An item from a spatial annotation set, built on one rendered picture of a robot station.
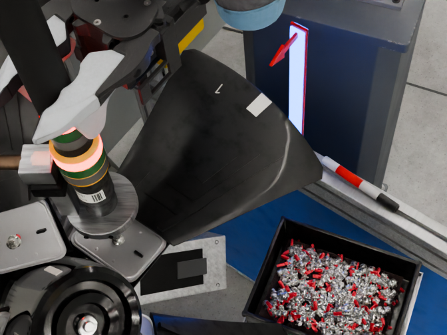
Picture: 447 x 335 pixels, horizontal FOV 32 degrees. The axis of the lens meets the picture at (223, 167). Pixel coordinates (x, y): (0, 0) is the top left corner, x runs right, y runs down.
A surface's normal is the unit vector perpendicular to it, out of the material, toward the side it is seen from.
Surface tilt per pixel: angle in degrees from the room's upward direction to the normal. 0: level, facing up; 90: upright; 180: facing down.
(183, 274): 50
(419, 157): 0
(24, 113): 40
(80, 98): 1
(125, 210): 0
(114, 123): 90
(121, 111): 90
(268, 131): 21
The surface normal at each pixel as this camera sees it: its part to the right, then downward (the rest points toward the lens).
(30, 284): -0.58, -0.67
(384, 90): 0.39, 0.79
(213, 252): 0.57, 0.06
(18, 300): -0.74, -0.40
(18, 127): -0.07, 0.19
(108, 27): -0.06, -0.50
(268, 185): 0.33, -0.42
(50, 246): -0.24, 0.30
